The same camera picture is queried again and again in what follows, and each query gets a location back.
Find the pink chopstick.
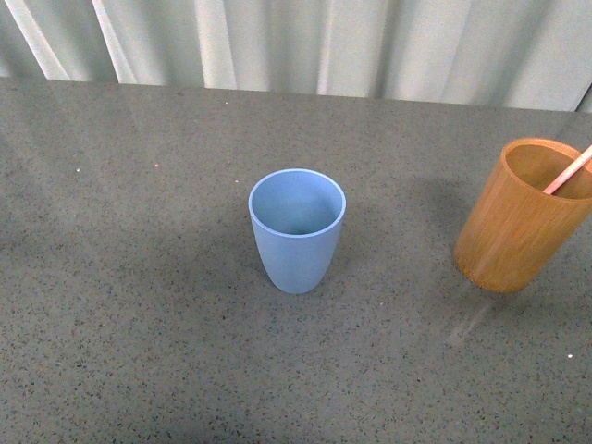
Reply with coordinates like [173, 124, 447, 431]
[543, 146, 592, 195]

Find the blue plastic cup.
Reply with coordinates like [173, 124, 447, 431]
[248, 168, 347, 294]

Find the bamboo chopstick holder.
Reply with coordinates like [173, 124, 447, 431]
[453, 138, 591, 293]

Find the white curtain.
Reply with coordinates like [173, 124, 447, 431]
[1, 1, 591, 112]

